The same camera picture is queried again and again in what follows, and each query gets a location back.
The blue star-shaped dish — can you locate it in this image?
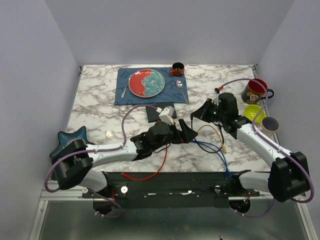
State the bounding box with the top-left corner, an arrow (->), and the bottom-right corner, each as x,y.
49,126 -> 90,158

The silver spoon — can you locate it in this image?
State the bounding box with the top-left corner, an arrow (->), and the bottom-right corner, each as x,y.
176,80 -> 189,104

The black network switch box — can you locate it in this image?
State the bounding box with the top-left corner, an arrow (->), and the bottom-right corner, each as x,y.
145,102 -> 177,123

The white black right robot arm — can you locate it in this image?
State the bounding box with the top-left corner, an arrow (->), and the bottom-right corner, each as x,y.
190,93 -> 315,203

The aluminium extrusion rail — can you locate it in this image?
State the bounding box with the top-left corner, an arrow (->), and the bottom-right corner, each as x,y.
39,184 -> 87,201

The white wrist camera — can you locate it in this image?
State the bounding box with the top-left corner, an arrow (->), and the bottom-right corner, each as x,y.
158,106 -> 175,125
211,96 -> 220,106

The black ethernet cable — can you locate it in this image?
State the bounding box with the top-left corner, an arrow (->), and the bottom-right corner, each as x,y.
152,117 -> 225,155

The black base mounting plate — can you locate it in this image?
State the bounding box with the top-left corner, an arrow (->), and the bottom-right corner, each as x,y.
82,171 -> 261,210

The blue cloth placemat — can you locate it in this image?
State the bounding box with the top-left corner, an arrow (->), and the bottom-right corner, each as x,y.
114,67 -> 189,105

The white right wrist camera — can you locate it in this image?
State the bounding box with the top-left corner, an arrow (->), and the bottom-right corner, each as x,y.
211,96 -> 220,106

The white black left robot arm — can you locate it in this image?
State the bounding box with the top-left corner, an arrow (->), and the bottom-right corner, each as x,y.
50,119 -> 198,198

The red ethernet cable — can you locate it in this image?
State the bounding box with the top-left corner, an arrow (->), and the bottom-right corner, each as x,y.
121,146 -> 169,181

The lavender cup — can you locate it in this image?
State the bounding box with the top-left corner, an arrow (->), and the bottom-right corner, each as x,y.
259,116 -> 280,137

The small brown mug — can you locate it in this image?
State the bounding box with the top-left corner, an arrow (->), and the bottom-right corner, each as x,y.
169,62 -> 185,77

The silver fork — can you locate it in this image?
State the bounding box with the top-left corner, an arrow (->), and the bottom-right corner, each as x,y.
121,77 -> 130,98

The red and teal plate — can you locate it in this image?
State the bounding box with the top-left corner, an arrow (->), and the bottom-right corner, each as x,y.
128,68 -> 166,98

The lime green bowl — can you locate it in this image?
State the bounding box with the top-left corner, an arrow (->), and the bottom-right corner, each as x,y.
244,104 -> 266,124

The black mug red inside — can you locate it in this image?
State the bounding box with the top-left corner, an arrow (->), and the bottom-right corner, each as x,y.
241,78 -> 275,105

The yellow ethernet cable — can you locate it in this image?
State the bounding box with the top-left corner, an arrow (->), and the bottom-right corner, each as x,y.
197,124 -> 228,154

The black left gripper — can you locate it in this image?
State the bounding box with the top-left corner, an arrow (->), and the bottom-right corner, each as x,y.
152,119 -> 198,152

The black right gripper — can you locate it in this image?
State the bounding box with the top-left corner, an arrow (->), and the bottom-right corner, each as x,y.
191,98 -> 227,123

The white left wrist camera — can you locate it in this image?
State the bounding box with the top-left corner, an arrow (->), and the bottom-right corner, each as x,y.
158,106 -> 175,125

